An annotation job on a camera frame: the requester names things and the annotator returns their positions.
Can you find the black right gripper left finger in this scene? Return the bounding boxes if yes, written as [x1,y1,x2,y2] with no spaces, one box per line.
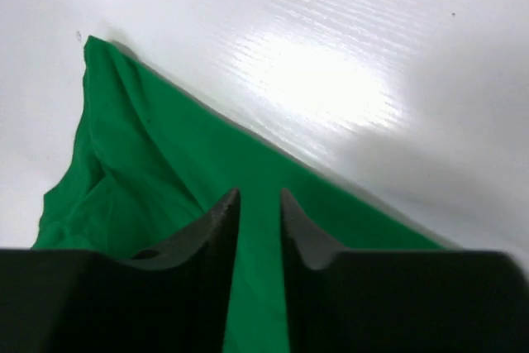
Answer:
[1,189,241,352]

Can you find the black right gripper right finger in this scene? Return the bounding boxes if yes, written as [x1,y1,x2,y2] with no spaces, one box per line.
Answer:
[280,190,528,352]

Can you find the green t shirt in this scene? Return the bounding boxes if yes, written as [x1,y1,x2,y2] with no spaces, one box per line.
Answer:
[35,36,438,352]

